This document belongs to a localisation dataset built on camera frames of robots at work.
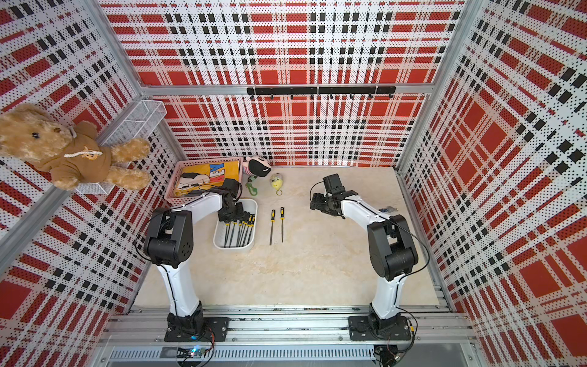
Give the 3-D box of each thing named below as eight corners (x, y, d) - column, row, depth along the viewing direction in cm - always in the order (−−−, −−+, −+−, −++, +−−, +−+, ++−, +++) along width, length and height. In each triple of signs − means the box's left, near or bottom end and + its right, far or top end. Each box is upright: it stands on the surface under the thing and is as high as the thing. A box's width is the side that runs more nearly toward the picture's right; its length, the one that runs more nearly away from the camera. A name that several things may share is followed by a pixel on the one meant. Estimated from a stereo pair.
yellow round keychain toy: (270, 195, 113) (269, 188, 109) (272, 180, 119) (271, 173, 115) (282, 195, 113) (281, 188, 109) (283, 180, 119) (282, 173, 115)
